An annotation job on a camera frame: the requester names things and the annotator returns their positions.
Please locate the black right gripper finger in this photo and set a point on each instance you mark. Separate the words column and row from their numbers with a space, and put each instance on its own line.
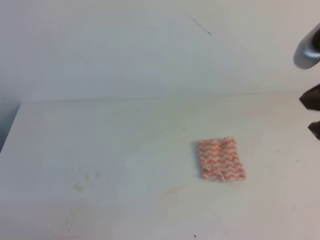
column 314, row 127

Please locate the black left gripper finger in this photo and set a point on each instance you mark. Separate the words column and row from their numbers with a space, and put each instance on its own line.
column 311, row 98

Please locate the pink white wavy rag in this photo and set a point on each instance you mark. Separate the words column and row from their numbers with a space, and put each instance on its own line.
column 219, row 160

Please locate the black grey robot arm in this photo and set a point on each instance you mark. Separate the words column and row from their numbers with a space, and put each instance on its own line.
column 306, row 56

